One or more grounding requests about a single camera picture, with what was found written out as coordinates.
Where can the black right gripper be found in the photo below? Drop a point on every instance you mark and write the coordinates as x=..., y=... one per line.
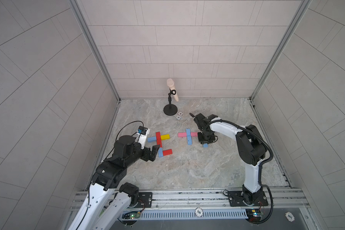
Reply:
x=206, y=136

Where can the black microphone stand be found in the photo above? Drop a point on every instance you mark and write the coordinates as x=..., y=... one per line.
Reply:
x=170, y=109

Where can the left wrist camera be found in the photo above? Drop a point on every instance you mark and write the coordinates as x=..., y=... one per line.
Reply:
x=142, y=135

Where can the left circuit board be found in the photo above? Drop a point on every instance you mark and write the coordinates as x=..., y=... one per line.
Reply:
x=132, y=215

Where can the yellow block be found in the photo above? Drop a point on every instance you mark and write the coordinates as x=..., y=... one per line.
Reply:
x=165, y=137

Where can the circuit board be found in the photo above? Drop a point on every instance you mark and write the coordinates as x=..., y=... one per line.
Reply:
x=254, y=215
x=132, y=215

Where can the poker chip on rail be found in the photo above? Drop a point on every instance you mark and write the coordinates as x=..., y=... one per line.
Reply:
x=198, y=212

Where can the poker chip right corner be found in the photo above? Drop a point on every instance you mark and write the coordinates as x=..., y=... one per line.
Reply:
x=289, y=216

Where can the right circuit board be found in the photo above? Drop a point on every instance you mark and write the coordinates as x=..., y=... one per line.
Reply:
x=254, y=215

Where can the beige wooden microphone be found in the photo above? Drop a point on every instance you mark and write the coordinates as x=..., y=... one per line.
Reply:
x=170, y=84

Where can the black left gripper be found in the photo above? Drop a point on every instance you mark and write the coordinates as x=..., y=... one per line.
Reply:
x=146, y=153

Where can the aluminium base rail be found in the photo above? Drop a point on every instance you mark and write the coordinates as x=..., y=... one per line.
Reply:
x=181, y=204

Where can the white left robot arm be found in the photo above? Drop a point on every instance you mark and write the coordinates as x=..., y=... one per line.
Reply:
x=107, y=199

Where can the red stem block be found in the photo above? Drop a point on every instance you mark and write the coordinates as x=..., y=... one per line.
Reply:
x=158, y=136

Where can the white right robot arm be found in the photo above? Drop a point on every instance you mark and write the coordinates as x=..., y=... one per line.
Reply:
x=252, y=149

